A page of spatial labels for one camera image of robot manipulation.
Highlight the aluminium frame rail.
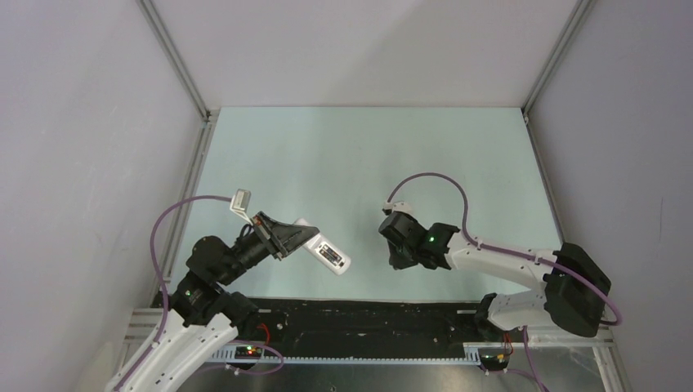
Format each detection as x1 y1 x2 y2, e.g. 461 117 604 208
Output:
521 0 597 243
136 0 218 283

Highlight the white remote control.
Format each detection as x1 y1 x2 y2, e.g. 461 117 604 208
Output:
302 233 351 276

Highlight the controller board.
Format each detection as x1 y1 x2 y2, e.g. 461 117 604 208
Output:
234 345 264 361
479 354 512 374

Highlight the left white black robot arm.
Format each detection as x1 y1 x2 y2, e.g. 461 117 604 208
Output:
105 212 320 391

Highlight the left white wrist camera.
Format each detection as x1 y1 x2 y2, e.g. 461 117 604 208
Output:
230 189 253 225

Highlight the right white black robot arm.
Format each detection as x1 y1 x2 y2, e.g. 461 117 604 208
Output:
378 212 611 341

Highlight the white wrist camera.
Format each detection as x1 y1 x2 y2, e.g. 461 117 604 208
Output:
230 189 253 225
382 201 413 216

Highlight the left aluminium frame rail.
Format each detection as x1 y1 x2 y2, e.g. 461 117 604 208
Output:
136 0 218 283

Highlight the right aluminium frame rail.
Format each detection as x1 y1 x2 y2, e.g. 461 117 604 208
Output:
521 0 597 243

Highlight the right controller board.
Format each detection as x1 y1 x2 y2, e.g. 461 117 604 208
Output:
479 354 512 374

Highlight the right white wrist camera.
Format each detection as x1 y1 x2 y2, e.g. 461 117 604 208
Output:
382 201 413 216

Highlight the left controller board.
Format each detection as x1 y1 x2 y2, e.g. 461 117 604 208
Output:
234 345 264 361

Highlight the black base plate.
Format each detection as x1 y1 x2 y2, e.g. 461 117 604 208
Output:
239 297 522 359

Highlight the grey slotted cable duct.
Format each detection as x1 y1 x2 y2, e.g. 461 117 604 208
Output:
206 345 481 365

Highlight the AAA battery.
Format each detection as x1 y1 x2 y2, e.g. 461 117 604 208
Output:
319 244 344 268

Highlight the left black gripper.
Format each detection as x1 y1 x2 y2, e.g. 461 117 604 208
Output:
218 209 320 285

